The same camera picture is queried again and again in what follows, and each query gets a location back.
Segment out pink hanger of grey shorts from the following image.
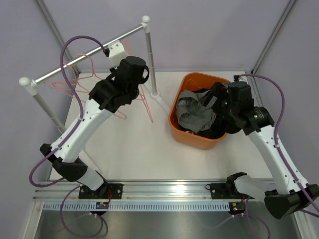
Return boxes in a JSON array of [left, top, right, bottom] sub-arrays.
[[123, 39, 154, 123]]

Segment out grey shorts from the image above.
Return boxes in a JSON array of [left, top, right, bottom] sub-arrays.
[[175, 88, 216, 133]]

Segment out pink hanger of navy shorts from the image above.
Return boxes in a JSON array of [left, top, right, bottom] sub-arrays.
[[74, 53, 127, 120]]

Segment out black shorts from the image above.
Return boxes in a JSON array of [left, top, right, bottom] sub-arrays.
[[178, 117, 241, 139]]

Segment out pink hanger of black shorts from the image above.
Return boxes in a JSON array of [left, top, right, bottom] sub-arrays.
[[45, 64, 78, 98]]

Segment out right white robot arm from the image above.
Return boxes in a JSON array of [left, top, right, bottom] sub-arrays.
[[207, 81, 319, 219]]

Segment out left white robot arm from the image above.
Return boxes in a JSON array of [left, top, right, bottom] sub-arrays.
[[40, 56, 149, 199]]

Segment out orange plastic basket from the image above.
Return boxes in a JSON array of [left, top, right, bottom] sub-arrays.
[[168, 72, 229, 150]]

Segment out silver clothes rack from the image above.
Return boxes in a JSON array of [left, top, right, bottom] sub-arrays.
[[19, 15, 170, 133]]

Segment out aluminium mounting rail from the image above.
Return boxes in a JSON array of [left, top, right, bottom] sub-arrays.
[[32, 180, 304, 201]]

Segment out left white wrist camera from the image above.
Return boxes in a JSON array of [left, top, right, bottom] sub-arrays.
[[103, 41, 128, 69]]

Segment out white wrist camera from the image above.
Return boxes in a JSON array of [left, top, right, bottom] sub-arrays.
[[103, 41, 128, 69], [233, 75, 248, 83]]

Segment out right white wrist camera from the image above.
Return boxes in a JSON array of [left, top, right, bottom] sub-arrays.
[[233, 75, 248, 83]]

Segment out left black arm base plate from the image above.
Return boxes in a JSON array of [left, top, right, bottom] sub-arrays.
[[78, 182, 123, 200]]

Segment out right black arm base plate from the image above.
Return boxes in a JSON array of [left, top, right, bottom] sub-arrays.
[[205, 183, 237, 199]]

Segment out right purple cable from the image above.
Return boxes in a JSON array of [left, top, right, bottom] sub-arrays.
[[236, 74, 319, 217]]

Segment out purple cable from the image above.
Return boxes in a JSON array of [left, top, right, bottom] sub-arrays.
[[28, 35, 107, 188], [236, 74, 319, 217]]

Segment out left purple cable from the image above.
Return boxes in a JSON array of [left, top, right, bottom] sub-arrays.
[[28, 35, 107, 188]]

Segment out white slotted cable duct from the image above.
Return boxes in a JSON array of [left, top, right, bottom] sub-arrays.
[[43, 201, 230, 212]]

